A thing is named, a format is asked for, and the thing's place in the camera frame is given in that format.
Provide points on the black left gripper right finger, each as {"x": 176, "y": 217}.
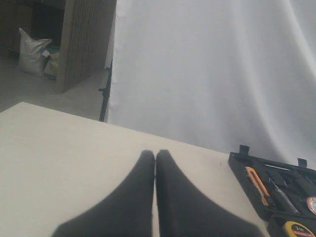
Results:
{"x": 184, "y": 211}

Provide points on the clear handle tester screwdriver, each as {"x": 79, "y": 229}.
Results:
{"x": 285, "y": 197}

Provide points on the yellow tape measure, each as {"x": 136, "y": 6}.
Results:
{"x": 295, "y": 229}

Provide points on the black electrical tape roll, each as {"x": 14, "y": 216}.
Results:
{"x": 311, "y": 204}

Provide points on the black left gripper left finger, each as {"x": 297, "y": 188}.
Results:
{"x": 125, "y": 212}

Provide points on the black backdrop stand pole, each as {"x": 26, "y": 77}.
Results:
{"x": 106, "y": 93}

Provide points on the black plastic tool case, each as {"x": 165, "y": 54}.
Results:
{"x": 297, "y": 181}

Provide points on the wooden slatted partition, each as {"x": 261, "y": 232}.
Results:
{"x": 85, "y": 38}

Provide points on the green white bag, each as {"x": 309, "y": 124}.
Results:
{"x": 51, "y": 67}

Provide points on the orange utility knife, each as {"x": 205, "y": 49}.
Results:
{"x": 256, "y": 181}

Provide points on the white backdrop curtain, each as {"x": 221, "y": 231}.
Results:
{"x": 218, "y": 74}

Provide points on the grey woven sack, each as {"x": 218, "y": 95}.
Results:
{"x": 31, "y": 58}

